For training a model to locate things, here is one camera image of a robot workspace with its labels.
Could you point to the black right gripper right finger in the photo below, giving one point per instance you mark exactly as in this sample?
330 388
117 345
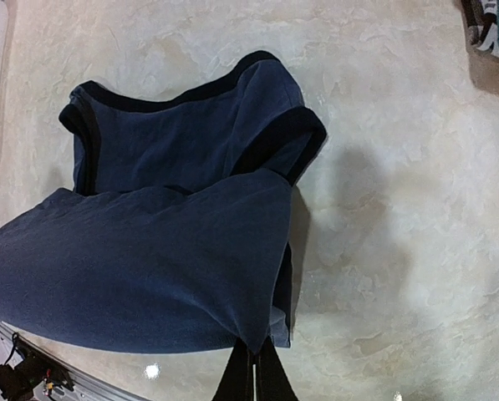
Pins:
272 383

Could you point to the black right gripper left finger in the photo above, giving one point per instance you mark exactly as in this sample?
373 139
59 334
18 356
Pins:
236 383

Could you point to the navy blue garment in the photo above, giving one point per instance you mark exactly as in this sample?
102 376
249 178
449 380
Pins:
174 238

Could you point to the black white patterned garment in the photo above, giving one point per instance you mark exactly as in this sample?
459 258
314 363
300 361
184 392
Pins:
481 25

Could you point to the aluminium front rail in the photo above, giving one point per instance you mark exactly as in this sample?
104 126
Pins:
86 387

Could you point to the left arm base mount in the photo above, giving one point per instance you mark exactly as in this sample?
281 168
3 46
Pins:
26 368

